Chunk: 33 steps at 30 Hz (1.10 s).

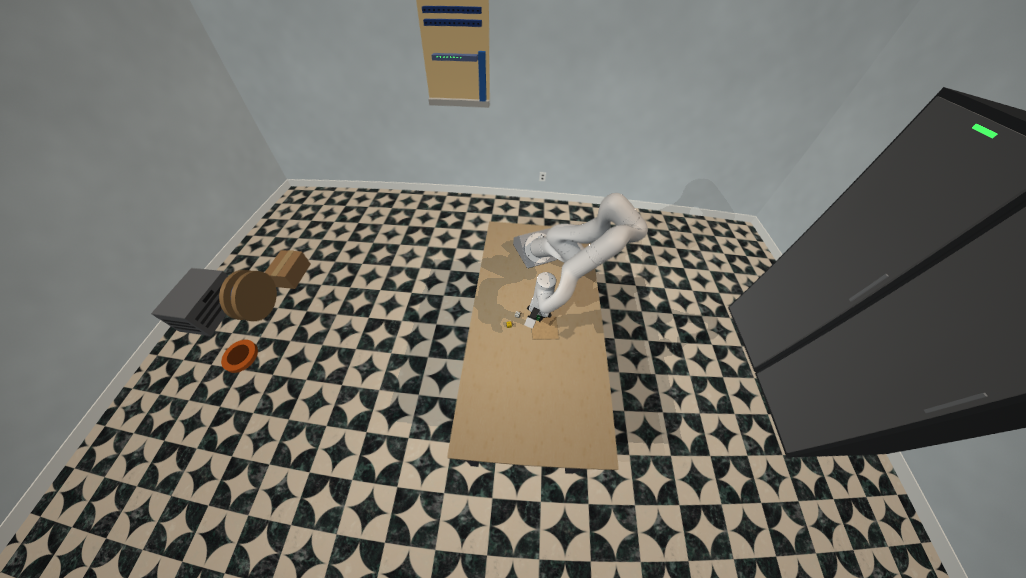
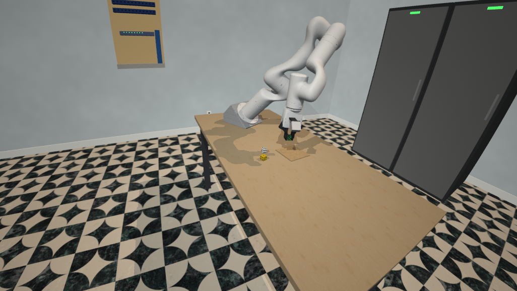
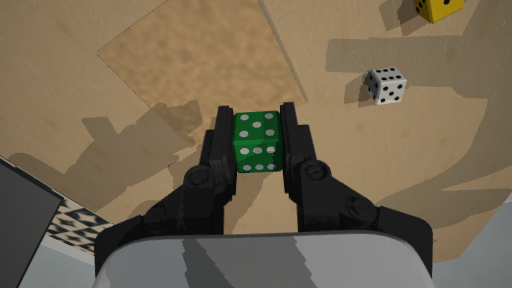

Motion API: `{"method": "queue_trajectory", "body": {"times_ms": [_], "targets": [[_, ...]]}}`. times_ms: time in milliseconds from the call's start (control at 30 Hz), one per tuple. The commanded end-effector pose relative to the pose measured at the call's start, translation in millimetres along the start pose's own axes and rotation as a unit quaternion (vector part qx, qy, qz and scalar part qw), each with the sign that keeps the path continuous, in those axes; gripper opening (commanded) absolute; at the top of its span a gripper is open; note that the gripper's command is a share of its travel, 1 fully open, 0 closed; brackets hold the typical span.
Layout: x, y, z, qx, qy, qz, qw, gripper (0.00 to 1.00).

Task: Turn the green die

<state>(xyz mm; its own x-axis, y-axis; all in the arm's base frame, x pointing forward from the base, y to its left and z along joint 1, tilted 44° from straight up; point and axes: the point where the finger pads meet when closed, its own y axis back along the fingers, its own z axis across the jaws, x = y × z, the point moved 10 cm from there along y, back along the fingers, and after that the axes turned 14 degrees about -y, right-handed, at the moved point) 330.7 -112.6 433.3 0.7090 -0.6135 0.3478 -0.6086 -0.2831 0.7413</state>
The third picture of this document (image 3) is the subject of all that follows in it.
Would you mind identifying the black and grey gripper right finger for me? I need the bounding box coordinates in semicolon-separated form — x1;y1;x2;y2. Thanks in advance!
280;102;433;279

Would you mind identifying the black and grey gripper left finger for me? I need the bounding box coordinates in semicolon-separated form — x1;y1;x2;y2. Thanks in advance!
94;106;237;279

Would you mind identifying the yellow die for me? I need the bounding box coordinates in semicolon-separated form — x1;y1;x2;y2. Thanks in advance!
413;0;464;24

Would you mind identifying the green die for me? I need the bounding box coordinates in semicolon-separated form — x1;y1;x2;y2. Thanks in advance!
232;111;283;173

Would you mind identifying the white die with black pips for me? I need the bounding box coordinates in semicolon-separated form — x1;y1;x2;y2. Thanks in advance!
367;67;407;105

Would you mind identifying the tan mat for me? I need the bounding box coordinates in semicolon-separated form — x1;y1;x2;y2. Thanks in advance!
96;0;306;149

